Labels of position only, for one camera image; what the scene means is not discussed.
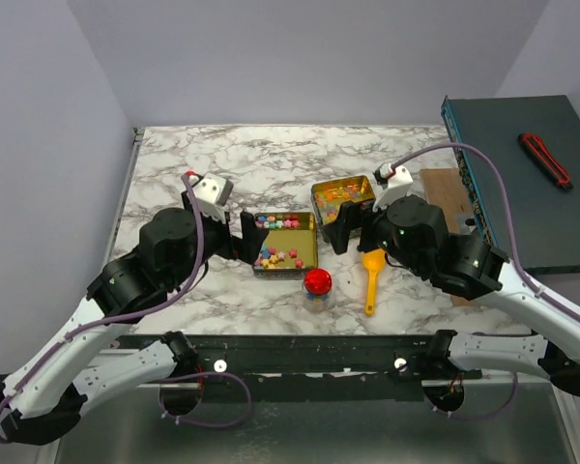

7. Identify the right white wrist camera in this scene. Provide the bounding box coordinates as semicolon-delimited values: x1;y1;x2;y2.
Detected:
372;162;413;212

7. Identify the small metal bracket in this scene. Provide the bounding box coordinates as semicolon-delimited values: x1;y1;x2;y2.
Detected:
455;214;480;236

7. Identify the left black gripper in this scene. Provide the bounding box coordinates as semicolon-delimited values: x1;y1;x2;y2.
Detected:
169;190;271;288

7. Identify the yellow plastic scoop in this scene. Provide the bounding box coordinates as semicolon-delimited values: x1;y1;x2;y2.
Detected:
362;249;386;316

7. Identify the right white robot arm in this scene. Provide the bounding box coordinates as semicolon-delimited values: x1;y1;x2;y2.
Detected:
324;195;580;397

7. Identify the red black utility knife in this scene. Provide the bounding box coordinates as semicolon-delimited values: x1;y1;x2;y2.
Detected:
517;132;573;190

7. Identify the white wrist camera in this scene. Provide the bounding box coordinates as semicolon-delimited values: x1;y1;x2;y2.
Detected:
372;162;413;212
189;173;234;224

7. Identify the tin of paper stars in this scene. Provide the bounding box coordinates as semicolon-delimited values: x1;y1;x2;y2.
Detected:
252;212;319;279

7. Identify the dark grey metal box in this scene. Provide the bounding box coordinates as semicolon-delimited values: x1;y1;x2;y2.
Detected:
441;95;580;276

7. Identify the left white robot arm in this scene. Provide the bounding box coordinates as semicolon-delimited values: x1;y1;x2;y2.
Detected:
0;192;267;446

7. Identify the black mounting rail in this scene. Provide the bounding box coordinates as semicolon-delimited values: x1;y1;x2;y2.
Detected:
76;333;484;402

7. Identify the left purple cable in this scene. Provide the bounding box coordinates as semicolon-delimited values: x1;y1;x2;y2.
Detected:
0;170;254;444

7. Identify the red jar lid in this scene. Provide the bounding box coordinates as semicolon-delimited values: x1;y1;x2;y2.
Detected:
303;268;333;298

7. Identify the wooden board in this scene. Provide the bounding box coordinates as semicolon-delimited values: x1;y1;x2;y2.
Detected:
419;167;489;307

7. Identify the tin of gummy candies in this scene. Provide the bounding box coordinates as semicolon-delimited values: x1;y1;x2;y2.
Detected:
310;175;375;244

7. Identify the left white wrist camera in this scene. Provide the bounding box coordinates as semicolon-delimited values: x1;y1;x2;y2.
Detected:
189;173;234;224

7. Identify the clear glass jar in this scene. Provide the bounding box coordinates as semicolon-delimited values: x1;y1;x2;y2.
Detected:
304;291;332;313

